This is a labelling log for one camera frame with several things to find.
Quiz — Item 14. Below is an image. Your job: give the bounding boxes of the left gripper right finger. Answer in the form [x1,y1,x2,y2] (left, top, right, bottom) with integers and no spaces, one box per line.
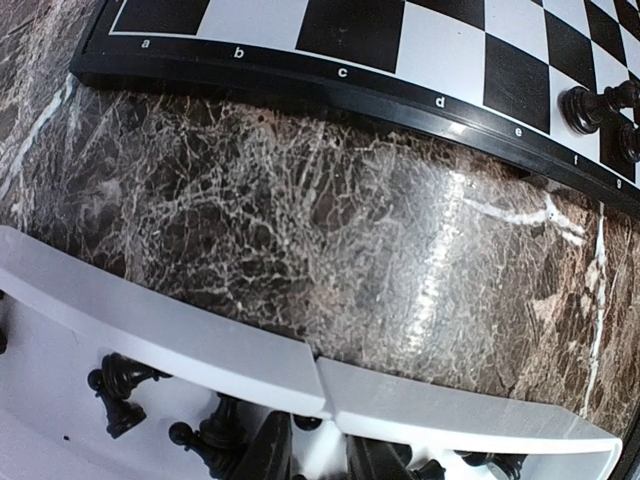
[346,435,412,480]

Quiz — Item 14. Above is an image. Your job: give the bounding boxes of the white plastic tray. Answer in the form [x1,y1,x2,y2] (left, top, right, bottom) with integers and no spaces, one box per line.
[1,227,622,479]

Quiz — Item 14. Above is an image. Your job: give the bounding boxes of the black chess piece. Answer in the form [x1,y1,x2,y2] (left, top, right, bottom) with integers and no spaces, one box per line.
[615,123,640,164]

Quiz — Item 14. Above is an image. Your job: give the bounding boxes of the black pawn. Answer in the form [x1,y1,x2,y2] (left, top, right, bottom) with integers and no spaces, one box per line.
[559,80,639,135]

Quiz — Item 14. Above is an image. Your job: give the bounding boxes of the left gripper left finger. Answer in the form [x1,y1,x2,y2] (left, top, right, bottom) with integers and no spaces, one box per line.
[231,411,292,480]

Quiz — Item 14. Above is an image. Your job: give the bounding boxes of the black white chess board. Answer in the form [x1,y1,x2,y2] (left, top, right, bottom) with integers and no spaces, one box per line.
[70,1,639,212]

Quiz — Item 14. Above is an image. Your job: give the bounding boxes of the black chess pieces pile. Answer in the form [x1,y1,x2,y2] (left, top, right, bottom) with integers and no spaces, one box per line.
[1,296,524,479]

